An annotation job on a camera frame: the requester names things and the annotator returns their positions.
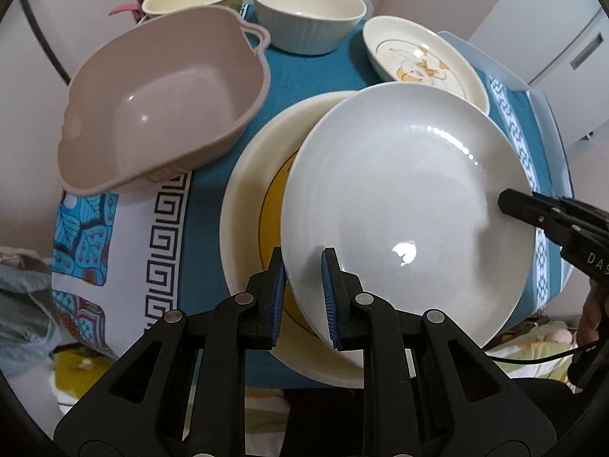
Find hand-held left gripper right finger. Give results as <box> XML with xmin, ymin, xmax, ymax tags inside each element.
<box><xmin>321</xmin><ymin>248</ymin><xmax>557</xmax><ymax>457</ymax></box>

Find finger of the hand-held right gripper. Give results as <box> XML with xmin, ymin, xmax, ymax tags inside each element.
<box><xmin>498</xmin><ymin>189</ymin><xmax>609</xmax><ymax>248</ymax></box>

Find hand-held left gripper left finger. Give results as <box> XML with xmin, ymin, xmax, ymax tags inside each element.
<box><xmin>53</xmin><ymin>246</ymin><xmax>288</xmax><ymax>457</ymax></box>

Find plain white plate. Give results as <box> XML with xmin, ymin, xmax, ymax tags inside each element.
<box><xmin>281</xmin><ymin>82</ymin><xmax>537</xmax><ymax>349</ymax></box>

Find taupe square bowl with handles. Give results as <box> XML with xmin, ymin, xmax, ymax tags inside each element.
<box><xmin>57</xmin><ymin>6</ymin><xmax>272</xmax><ymax>196</ymax></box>

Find person's right hand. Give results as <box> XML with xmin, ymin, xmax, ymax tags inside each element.
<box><xmin>577</xmin><ymin>288</ymin><xmax>602</xmax><ymax>348</ymax></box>

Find yellow green printed blanket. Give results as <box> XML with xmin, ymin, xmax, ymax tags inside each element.
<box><xmin>53</xmin><ymin>316</ymin><xmax>582</xmax><ymax>457</ymax></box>

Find clear plastic storage box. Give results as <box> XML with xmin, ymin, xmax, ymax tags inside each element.
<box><xmin>438</xmin><ymin>31</ymin><xmax>569</xmax><ymax>191</ymax></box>

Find white cabinet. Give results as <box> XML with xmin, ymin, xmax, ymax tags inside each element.
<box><xmin>469</xmin><ymin>0</ymin><xmax>609</xmax><ymax>153</ymax></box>

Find cream plate with cartoon print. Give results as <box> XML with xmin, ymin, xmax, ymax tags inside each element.
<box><xmin>362</xmin><ymin>16</ymin><xmax>491</xmax><ymax>116</ymax></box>

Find teal tablecloth with white stripes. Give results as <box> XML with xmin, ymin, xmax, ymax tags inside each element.
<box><xmin>178</xmin><ymin>2</ymin><xmax>572</xmax><ymax>388</ymax></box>

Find grey cloth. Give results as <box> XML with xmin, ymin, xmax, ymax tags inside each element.
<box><xmin>0</xmin><ymin>246</ymin><xmax>62</xmax><ymax>382</ymax></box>

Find white ribbed bowl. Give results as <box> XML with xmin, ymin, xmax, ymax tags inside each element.
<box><xmin>252</xmin><ymin>0</ymin><xmax>367</xmax><ymax>54</ymax></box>

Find black curved rod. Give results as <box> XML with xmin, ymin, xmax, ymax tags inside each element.
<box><xmin>18</xmin><ymin>0</ymin><xmax>73</xmax><ymax>84</ymax></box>

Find large cream plate yellow ring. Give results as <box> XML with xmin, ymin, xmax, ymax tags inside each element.
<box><xmin>219</xmin><ymin>90</ymin><xmax>367</xmax><ymax>388</ymax></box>

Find thin black cable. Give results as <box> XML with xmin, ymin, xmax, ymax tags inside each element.
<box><xmin>484</xmin><ymin>347</ymin><xmax>581</xmax><ymax>365</ymax></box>

